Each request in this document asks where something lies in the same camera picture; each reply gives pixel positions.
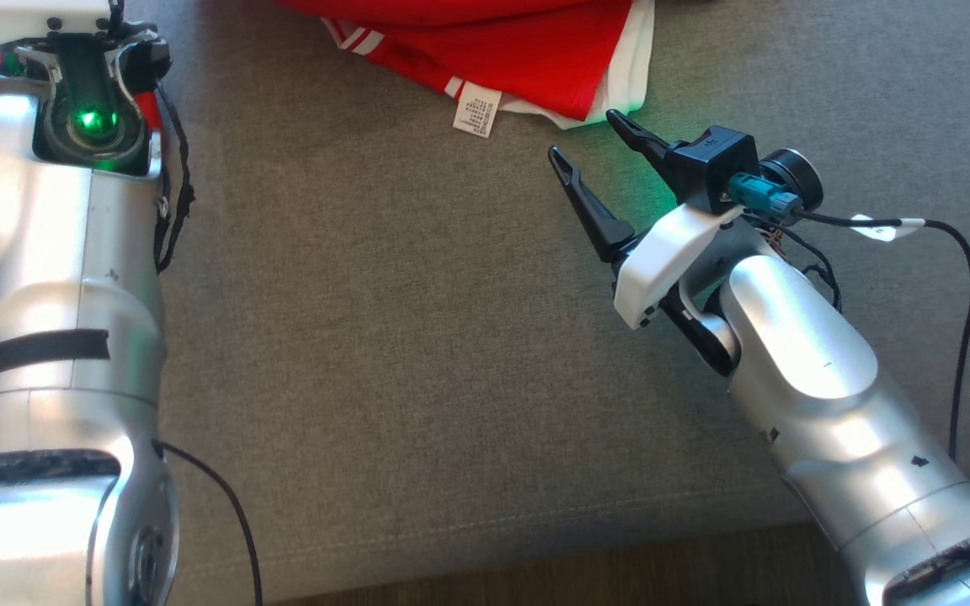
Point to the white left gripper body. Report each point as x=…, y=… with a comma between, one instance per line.
x=13, y=21

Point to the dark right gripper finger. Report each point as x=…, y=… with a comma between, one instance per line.
x=594, y=210
x=645, y=143

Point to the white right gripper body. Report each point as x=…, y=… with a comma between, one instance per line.
x=662, y=261

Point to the red basketball jersey number 23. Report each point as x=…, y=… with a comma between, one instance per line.
x=519, y=50

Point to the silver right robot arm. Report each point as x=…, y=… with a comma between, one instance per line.
x=839, y=396

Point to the large grey sofa seat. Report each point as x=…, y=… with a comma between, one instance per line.
x=418, y=337

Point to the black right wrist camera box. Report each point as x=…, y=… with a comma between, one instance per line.
x=716, y=168

